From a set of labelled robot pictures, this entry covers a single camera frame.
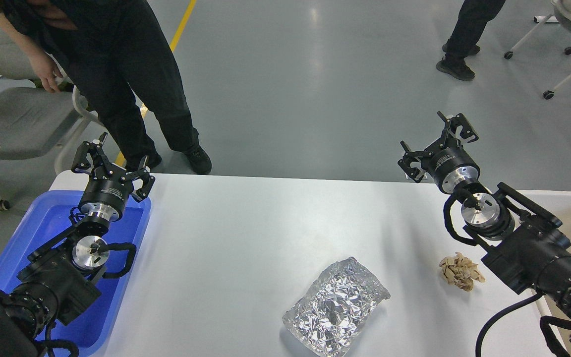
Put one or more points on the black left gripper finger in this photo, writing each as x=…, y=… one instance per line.
x=91, y=160
x=140, y=173

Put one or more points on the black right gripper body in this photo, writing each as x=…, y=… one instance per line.
x=450, y=166

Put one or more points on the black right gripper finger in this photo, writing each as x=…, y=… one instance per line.
x=457, y=131
x=415, y=164

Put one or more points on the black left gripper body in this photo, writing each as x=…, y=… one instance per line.
x=106, y=196

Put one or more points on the aluminium foil bag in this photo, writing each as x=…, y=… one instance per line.
x=334, y=309

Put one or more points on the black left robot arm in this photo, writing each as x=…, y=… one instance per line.
x=60, y=281

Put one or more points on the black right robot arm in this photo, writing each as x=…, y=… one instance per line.
x=524, y=246

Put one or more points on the grey chair left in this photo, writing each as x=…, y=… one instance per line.
x=33, y=121

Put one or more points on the crumpled beige paper scrap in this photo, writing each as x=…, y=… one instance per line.
x=460, y=271

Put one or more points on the person in black clothes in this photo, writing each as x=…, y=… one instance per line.
x=115, y=52

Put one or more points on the beige plastic bin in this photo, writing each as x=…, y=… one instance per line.
x=558, y=203

